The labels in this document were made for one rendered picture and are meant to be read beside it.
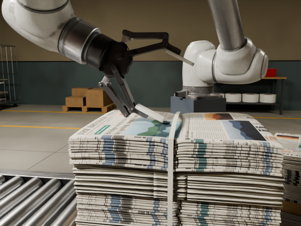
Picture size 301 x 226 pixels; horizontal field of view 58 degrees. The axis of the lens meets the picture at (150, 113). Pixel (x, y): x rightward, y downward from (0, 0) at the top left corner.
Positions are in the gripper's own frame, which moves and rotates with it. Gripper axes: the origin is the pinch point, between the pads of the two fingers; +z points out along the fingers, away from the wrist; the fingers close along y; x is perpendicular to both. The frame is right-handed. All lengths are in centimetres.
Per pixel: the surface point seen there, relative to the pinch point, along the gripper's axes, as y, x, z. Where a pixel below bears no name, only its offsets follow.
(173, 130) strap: 5.5, 9.9, 3.5
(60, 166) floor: 165, -223, -80
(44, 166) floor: 173, -220, -97
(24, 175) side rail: 49, -18, -31
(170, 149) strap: 7.6, 14.0, 4.5
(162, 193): 15.9, 13.4, 7.1
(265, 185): 5.3, 13.9, 21.2
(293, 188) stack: 16, -43, 56
